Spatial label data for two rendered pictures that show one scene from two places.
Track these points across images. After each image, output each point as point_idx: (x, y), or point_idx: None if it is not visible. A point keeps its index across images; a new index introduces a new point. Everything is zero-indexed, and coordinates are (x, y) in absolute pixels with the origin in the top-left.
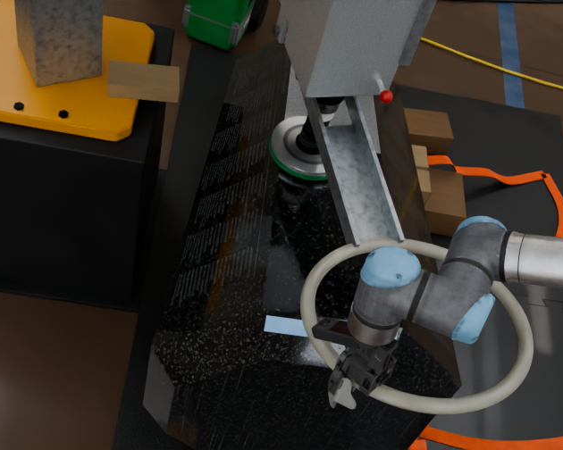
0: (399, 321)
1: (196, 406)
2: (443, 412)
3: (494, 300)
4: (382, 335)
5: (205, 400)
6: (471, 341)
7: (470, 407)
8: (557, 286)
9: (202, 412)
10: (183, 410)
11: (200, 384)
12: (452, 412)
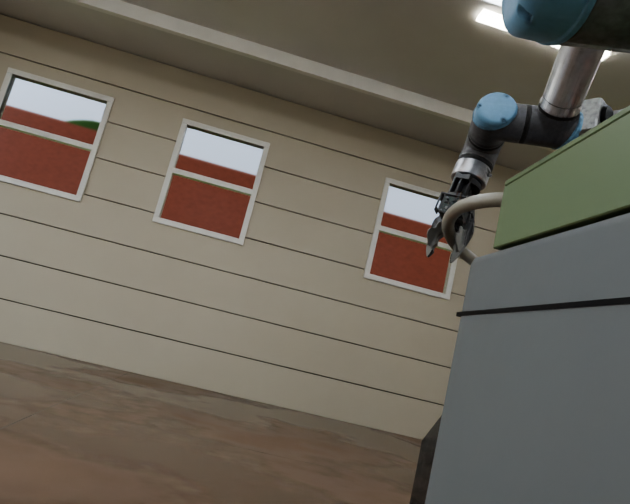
0: (471, 154)
1: (425, 479)
2: (461, 201)
3: (509, 96)
4: (459, 162)
5: (431, 465)
6: (476, 109)
7: (480, 194)
8: (553, 73)
9: (426, 494)
10: (418, 487)
11: (433, 432)
12: (466, 199)
